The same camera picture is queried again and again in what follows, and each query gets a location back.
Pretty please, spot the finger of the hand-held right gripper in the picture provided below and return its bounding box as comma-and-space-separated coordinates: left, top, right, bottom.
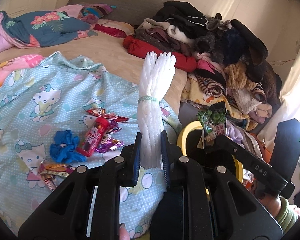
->
205, 136, 255, 170

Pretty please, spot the navy fuzzy garment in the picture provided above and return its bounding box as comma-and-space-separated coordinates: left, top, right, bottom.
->
221, 29, 247, 65

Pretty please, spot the green snack wrapper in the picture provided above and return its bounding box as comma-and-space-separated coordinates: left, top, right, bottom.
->
196, 102, 228, 154

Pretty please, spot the white sherpa garment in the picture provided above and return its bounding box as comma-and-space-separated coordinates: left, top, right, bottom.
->
232, 85, 263, 114

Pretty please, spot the red folded garment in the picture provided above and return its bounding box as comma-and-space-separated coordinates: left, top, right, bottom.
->
122, 35, 197, 73

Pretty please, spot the grey dotted garment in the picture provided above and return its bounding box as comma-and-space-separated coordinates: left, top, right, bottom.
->
194, 20, 230, 63

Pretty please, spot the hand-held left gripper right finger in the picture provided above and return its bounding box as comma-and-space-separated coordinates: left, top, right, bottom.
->
161, 131, 283, 240

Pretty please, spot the tan fleece garment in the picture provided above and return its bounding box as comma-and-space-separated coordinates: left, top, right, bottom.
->
225, 64, 259, 90

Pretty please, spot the thin wall cable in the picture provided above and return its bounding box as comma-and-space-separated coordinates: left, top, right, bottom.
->
272, 59, 297, 67

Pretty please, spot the bag of clothes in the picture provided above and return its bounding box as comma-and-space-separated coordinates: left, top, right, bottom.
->
241, 164, 257, 183

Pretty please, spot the red candy tube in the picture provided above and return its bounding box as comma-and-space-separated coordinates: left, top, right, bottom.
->
76, 118, 109, 158

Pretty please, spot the white fleece garment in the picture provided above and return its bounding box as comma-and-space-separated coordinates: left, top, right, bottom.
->
166, 25, 198, 44

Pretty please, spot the grey bed headboard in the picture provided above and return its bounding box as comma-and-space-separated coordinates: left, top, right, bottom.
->
67, 0, 172, 28

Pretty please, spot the tan bed sheet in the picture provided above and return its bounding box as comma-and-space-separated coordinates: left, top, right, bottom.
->
0, 29, 188, 115

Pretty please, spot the lavender fleece garment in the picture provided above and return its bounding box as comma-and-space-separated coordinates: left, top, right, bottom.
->
226, 124, 244, 142

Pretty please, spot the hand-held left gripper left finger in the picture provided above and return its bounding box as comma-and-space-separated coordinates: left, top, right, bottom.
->
17, 132, 142, 240

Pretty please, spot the light blue cartoon bedsheet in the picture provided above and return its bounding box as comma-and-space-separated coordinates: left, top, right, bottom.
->
0, 51, 183, 239

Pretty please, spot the purple foil wrapper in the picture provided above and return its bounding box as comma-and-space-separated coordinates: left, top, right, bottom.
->
95, 120, 125, 153

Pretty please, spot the pink cartoon sheet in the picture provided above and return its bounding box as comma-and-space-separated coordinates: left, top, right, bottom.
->
0, 53, 46, 97

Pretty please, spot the blue floral quilt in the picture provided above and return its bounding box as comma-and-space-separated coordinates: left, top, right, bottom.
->
0, 10, 99, 55

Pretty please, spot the striped pillow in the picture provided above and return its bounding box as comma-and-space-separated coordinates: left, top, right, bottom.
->
79, 4, 117, 20

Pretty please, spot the orange plastic bag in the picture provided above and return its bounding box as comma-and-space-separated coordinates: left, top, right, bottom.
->
250, 136, 274, 163

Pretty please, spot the black padded garment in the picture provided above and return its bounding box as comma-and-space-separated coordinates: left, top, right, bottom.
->
230, 19, 269, 82

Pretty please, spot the cream pillow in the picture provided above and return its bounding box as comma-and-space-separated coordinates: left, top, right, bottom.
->
99, 19, 135, 37

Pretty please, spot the person's left hand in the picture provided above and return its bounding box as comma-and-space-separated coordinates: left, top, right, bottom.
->
119, 224, 130, 240

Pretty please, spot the brown dotted garment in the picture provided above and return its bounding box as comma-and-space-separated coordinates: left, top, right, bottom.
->
134, 27, 190, 55

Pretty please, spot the black trash bin yellow rim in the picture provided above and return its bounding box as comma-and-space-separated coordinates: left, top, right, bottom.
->
176, 120, 244, 200

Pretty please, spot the brown striped knit garment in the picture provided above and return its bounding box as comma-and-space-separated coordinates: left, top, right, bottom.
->
196, 76, 228, 98

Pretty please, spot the red candy wrapper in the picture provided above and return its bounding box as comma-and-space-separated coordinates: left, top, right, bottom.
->
86, 107, 130, 123

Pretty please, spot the yellow cartoon blanket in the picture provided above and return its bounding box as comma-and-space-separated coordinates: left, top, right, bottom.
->
181, 79, 243, 125

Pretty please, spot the orange foil wrapper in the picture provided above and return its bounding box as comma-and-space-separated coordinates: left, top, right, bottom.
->
38, 161, 77, 193

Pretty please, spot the dark red cloth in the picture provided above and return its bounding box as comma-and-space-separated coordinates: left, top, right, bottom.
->
92, 23, 127, 39

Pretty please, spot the beige folded cloth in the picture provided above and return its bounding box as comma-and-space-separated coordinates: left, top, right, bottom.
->
252, 102, 273, 124

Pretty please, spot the beige garment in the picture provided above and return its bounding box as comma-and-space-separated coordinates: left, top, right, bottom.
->
137, 17, 170, 30

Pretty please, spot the brown plush blanket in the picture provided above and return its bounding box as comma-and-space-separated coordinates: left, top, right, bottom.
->
261, 60, 283, 105

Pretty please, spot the pink garment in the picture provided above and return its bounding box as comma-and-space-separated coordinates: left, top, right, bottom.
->
196, 59, 225, 77

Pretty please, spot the brown striped knit cuff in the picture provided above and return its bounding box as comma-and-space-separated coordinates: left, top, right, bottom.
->
249, 84, 267, 103

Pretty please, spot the black jacket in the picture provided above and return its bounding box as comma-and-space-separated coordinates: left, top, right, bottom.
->
152, 1, 207, 34

